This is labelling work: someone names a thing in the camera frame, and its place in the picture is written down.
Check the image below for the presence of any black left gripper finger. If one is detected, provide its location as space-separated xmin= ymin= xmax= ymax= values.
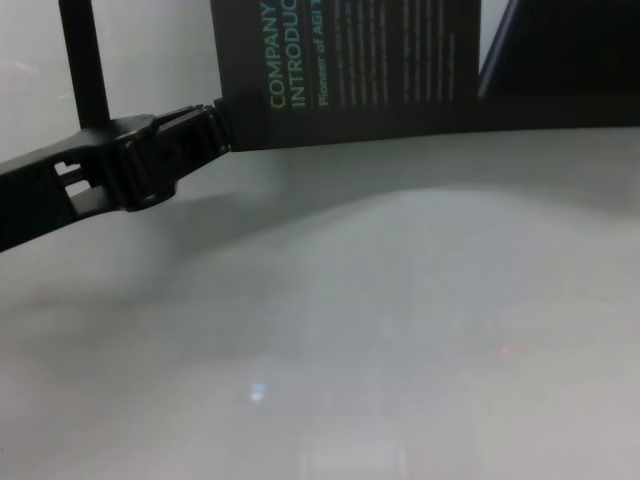
xmin=214 ymin=89 xmax=271 ymax=153

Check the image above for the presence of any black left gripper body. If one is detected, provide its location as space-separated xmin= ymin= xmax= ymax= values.
xmin=0 ymin=103 xmax=231 ymax=254

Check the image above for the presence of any black company introduction poster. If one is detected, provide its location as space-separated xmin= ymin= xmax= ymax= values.
xmin=209 ymin=0 xmax=640 ymax=153

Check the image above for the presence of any short black tape strip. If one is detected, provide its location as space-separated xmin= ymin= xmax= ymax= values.
xmin=58 ymin=0 xmax=112 ymax=132

